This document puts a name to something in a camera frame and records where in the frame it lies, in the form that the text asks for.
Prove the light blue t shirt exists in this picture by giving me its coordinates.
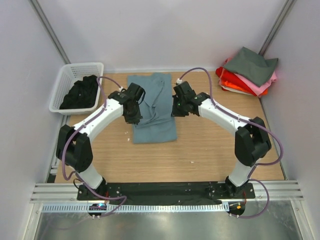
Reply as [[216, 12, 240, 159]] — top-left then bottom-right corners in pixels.
[[127, 73, 178, 144]]

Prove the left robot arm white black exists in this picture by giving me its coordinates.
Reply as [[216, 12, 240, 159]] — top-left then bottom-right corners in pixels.
[[56, 83, 146, 200]]

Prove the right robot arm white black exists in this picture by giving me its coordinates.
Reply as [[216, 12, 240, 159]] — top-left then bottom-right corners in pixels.
[[171, 79, 272, 198]]

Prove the orange folded t shirt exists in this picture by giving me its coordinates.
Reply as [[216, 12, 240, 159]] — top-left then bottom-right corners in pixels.
[[219, 80, 268, 97]]

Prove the white folded t shirt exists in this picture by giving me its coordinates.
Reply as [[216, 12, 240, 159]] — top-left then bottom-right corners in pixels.
[[220, 85, 252, 96]]

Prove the black t shirt in basket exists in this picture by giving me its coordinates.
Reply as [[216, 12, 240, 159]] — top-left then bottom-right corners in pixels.
[[59, 75, 98, 110]]

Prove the red folded t shirt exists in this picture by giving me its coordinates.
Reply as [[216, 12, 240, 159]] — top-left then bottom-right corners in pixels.
[[215, 66, 259, 95]]

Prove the white plastic laundry basket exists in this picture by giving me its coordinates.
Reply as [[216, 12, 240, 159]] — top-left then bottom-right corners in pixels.
[[48, 62, 104, 116]]

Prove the pink folded t shirt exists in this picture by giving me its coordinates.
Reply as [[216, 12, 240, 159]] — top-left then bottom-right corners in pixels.
[[223, 57, 278, 98]]

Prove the grey folded t shirt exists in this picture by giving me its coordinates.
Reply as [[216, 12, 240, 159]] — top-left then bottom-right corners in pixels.
[[223, 47, 279, 87]]

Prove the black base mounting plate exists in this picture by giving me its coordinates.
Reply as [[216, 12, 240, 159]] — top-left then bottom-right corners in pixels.
[[76, 181, 256, 206]]

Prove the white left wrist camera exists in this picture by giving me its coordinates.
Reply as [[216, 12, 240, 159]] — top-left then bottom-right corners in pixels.
[[118, 86, 126, 92]]

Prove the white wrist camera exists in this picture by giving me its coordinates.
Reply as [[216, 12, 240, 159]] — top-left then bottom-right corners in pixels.
[[176, 78, 183, 84], [118, 86, 126, 92]]

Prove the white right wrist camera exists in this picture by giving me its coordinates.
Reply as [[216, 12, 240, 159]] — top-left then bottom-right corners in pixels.
[[176, 78, 183, 84]]

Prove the grey metal corner post left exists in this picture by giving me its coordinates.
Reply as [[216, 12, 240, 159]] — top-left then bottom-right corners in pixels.
[[28, 0, 71, 64]]

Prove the grey metal corner post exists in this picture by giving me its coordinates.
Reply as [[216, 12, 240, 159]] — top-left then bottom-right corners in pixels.
[[28, 0, 71, 64], [258, 0, 297, 56]]

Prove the white slotted cable duct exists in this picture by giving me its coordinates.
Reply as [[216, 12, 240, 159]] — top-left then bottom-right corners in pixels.
[[41, 202, 229, 214]]

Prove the aluminium frame rail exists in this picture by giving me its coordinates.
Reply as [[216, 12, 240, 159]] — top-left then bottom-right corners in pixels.
[[30, 180, 304, 204]]

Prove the grey metal corner post right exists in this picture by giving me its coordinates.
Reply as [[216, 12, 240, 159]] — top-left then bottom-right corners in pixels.
[[258, 0, 297, 56]]

